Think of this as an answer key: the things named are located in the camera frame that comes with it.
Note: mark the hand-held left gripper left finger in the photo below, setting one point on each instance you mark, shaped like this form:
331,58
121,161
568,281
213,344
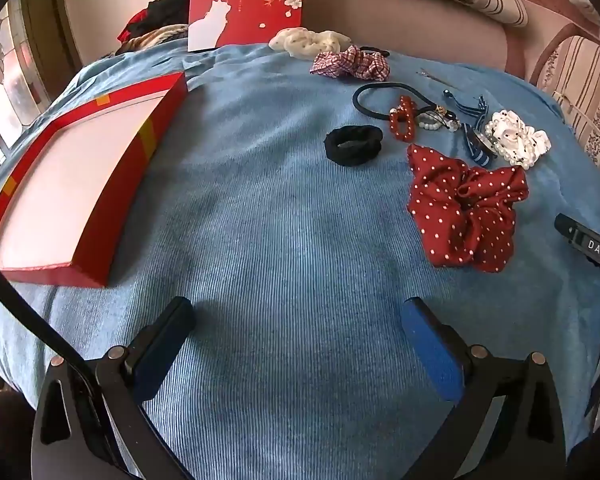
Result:
165,350

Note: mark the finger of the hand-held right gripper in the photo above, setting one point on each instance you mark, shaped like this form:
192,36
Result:
585,242

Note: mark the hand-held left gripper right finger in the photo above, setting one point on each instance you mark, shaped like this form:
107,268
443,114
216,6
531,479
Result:
430,355

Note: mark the red polka dot scrunchie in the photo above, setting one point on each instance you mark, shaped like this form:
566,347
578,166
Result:
445,210

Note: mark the watch with striped blue band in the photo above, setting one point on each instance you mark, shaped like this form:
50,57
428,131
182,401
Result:
477,145

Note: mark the red gift box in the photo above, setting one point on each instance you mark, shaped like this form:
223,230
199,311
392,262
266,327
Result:
80,175

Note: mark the red checked scrunchie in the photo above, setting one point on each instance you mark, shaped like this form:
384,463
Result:
350,62

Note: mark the white dotted scrunchie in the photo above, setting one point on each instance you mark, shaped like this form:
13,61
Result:
510,132

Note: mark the blue ribbed blanket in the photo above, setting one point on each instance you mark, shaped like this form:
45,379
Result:
280,235

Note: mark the striped floral cushion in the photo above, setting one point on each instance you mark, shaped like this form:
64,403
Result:
580,70

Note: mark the thin metal hairpin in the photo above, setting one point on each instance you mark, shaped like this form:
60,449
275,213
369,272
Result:
432,77

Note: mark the pink cushion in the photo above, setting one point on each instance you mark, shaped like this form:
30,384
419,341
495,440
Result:
405,30

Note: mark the stained glass window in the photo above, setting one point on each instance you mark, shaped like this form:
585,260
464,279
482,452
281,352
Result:
10,85

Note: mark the tan patterned cloth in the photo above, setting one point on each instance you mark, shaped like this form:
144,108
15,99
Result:
155,37

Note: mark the red cloth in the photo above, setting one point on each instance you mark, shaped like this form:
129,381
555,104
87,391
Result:
132,27

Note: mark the cream scrunchie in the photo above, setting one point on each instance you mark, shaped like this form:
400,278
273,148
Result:
300,40

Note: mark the red box lid white cat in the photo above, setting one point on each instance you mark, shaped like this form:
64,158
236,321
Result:
240,5

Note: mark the dark wooden window frame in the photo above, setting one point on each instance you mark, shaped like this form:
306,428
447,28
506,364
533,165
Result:
50,10

